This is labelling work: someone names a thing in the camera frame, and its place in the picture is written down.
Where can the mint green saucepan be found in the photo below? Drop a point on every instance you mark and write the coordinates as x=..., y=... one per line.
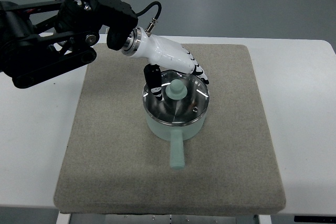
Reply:
x=175, y=135

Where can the glass lid with green knob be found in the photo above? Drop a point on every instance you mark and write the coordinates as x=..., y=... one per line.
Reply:
x=185, y=99

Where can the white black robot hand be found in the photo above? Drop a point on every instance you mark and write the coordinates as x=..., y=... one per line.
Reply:
x=160, y=52

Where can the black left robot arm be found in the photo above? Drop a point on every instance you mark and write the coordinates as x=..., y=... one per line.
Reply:
x=40, y=41

